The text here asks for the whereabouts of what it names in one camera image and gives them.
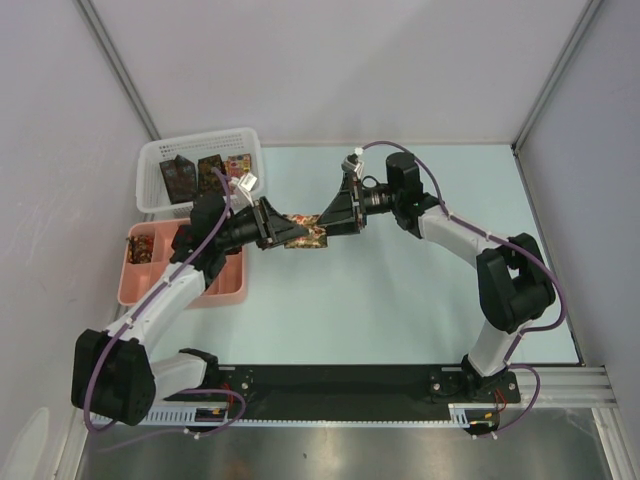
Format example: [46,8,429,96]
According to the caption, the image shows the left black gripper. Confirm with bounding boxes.
[214,197,307,250]

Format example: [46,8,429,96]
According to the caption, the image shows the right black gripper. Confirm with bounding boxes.
[318,172,401,238]

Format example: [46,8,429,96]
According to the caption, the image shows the brown patterned long tie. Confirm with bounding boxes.
[284,214,328,249]

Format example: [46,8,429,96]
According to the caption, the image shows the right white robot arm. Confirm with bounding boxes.
[317,150,556,401]

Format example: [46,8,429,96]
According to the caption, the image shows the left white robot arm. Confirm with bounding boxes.
[71,194,308,433]

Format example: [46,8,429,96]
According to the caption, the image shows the red colourful folded tie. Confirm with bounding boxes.
[224,153,252,192]

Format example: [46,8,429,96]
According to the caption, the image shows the dark brown folded tie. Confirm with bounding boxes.
[197,154,226,197]

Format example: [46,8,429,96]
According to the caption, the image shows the dark floral folded tie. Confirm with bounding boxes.
[159,155,197,204]

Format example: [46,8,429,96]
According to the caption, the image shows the white plastic basket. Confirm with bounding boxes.
[136,127,266,218]

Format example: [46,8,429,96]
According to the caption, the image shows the pink compartment tray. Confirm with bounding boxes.
[118,218,248,309]

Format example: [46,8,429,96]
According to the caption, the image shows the red gold rolled tie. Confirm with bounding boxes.
[127,235,154,264]

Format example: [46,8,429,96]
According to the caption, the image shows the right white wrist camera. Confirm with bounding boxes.
[341,147,364,178]

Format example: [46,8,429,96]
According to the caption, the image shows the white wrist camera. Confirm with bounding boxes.
[229,172,258,207]
[341,147,364,178]

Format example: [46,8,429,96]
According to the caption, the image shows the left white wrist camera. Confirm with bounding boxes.
[229,172,258,207]

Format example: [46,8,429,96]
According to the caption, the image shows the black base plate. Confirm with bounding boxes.
[167,365,521,413]

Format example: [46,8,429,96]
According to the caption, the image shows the white cable duct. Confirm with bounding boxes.
[141,403,500,430]

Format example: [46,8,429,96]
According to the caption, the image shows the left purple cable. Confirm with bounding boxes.
[82,167,249,454]

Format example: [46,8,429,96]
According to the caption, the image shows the aluminium frame rail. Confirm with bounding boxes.
[69,364,617,407]

